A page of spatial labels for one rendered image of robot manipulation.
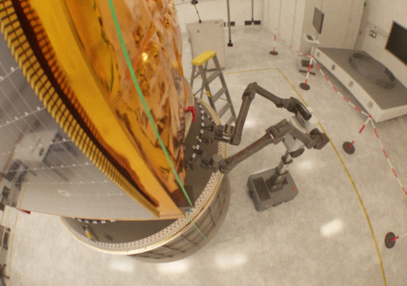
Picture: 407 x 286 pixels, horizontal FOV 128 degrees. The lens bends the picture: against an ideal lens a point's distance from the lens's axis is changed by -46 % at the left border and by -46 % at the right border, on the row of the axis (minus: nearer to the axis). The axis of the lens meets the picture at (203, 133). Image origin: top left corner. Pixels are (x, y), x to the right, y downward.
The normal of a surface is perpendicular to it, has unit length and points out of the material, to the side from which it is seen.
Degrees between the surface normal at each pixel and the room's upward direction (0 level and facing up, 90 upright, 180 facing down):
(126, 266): 0
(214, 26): 90
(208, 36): 90
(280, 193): 0
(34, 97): 90
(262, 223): 0
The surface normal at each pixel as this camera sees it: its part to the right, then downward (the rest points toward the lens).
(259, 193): -0.11, -0.65
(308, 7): 0.12, 0.75
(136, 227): 0.32, 0.28
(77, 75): 0.33, 0.71
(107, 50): 0.77, 0.48
